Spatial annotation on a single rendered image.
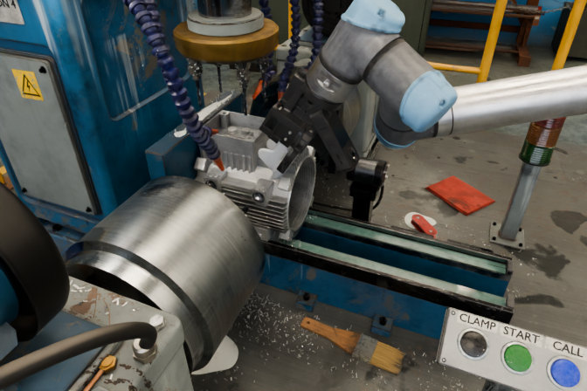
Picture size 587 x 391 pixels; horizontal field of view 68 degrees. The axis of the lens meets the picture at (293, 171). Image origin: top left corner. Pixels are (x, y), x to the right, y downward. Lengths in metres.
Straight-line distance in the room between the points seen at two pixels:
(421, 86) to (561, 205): 0.89
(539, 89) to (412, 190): 0.63
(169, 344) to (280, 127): 0.38
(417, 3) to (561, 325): 3.07
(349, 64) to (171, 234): 0.33
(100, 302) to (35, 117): 0.47
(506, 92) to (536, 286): 0.52
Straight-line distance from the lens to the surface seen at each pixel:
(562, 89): 0.77
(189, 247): 0.59
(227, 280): 0.62
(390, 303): 0.90
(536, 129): 1.04
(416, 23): 3.84
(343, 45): 0.61
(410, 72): 0.58
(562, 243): 1.27
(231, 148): 0.83
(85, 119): 0.83
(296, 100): 0.69
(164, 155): 0.79
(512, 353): 0.61
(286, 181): 0.79
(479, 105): 0.72
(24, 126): 0.96
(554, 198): 1.43
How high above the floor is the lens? 1.54
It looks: 33 degrees down
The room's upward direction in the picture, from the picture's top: straight up
